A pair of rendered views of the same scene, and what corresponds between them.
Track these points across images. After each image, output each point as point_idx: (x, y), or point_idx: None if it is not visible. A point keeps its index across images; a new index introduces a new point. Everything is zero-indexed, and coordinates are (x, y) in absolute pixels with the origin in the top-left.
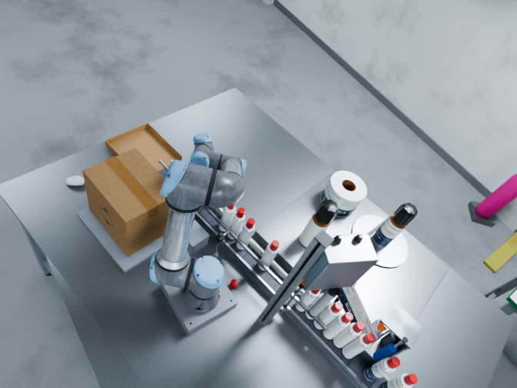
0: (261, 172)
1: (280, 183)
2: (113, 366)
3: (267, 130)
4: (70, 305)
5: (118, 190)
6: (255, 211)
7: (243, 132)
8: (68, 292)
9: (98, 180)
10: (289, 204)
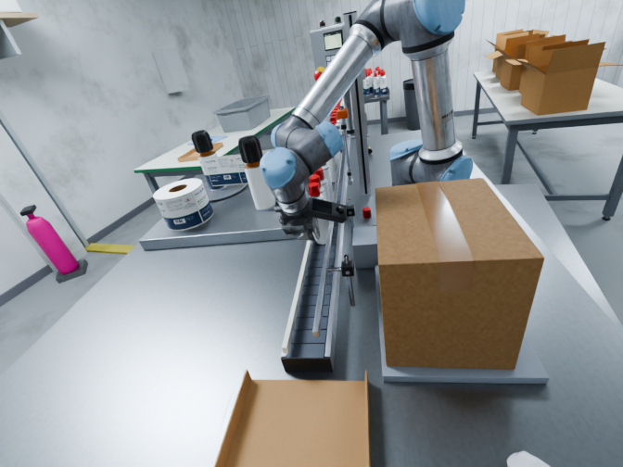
0: (186, 290)
1: (193, 268)
2: (529, 209)
3: (59, 348)
4: (578, 262)
5: (473, 208)
6: (263, 256)
7: (87, 370)
8: (579, 274)
9: (507, 230)
10: (222, 246)
